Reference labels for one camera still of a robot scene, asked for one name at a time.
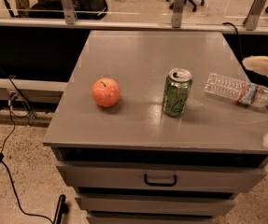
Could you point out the metal glass rail bracket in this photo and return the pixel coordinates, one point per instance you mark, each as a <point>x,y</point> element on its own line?
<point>69,12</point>
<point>251,21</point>
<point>177,13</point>

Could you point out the black post on floor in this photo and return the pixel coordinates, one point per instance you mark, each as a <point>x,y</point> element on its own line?
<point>62,208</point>

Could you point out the black top drawer handle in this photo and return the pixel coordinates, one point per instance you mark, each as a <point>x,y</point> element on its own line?
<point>154,181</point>

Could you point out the wall power outlet with plugs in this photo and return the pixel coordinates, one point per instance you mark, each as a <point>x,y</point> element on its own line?
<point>15,95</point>

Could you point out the seated person behind glass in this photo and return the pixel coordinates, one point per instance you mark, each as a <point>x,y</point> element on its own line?
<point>58,9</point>

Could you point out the metal glass rail bracket right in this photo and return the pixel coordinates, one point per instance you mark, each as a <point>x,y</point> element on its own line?
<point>251,21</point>

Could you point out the grey drawer cabinet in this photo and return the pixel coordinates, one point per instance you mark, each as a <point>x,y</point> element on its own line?
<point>214,147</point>

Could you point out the metal glass rail bracket left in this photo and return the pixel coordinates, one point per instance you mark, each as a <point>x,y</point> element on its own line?
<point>69,12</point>

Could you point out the red apple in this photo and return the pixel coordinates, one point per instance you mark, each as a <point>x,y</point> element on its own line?
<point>106,92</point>

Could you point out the clear plastic water bottle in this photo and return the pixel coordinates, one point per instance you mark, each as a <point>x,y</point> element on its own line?
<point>240,91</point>

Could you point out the metal glass rail bracket middle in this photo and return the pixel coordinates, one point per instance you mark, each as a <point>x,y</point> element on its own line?
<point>177,13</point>

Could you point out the green soda can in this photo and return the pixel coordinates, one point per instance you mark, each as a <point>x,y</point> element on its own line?
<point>176,91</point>

